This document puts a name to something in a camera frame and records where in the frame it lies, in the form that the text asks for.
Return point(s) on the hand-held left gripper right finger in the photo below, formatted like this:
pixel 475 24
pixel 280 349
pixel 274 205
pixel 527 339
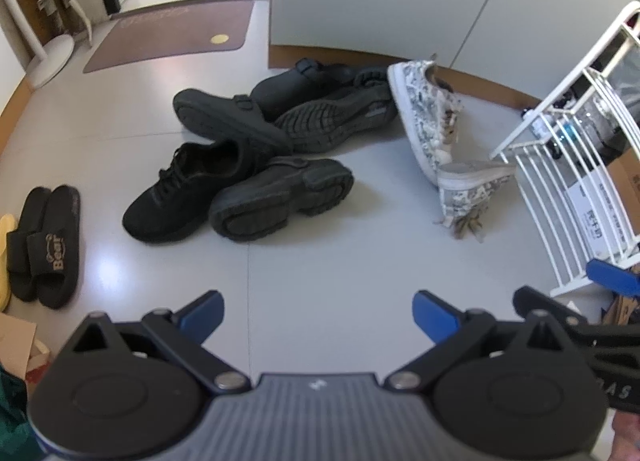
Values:
pixel 432 317

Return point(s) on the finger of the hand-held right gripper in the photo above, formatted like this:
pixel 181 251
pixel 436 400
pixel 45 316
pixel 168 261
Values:
pixel 612 278
pixel 522 297

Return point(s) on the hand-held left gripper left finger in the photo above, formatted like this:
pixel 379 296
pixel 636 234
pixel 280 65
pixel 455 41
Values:
pixel 202 315

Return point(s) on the black lace-up sneaker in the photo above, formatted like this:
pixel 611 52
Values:
pixel 170 201
pixel 325 121

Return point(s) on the white shoe rack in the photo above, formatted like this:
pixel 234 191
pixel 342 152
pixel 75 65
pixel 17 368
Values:
pixel 530 176

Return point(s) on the white printed sneaker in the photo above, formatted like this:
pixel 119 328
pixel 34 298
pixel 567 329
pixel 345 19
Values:
pixel 470 186
pixel 415 106

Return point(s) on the black buckle clog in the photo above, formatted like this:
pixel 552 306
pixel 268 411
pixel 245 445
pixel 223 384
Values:
pixel 215 116
pixel 290 86

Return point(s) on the white carton box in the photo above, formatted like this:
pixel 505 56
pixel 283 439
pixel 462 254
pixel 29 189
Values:
pixel 600 216

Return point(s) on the clear water bottle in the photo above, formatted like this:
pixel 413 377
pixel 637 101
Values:
pixel 567 133

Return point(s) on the black bear print slide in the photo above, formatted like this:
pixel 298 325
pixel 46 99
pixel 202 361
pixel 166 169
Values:
pixel 60 251
pixel 25 246

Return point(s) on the small white bottle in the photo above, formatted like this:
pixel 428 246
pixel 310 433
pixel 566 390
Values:
pixel 535 126

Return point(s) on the yellow slipper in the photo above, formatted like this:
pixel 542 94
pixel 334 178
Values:
pixel 4 261

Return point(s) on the green cloth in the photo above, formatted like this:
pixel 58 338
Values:
pixel 12 416

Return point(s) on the brown door mat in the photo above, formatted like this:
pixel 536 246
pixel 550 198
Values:
pixel 165 36

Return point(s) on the white fan stand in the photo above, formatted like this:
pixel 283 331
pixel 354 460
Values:
pixel 47 53

